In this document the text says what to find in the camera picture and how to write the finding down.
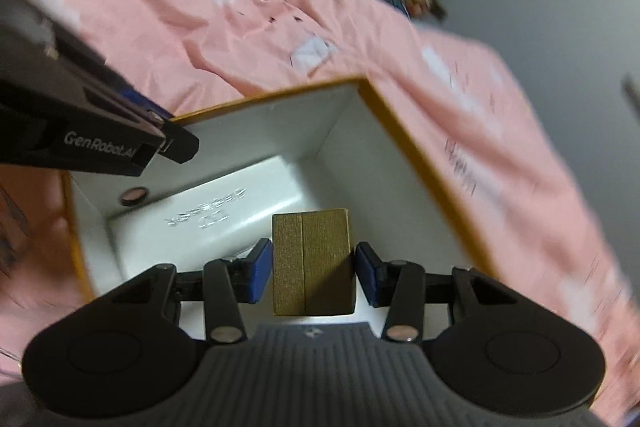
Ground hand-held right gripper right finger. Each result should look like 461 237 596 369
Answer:
354 241 536 344

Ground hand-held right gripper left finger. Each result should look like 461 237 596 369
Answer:
95 238 273 345

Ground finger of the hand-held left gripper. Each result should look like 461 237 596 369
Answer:
150 119 199 164
120 89 171 125

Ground small gold box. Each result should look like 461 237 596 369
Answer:
271 208 357 317

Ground white box with orange rim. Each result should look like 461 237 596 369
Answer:
60 77 501 340

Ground white glossy box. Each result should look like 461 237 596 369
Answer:
105 156 311 293

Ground pink printed blanket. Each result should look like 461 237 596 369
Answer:
0 0 640 427

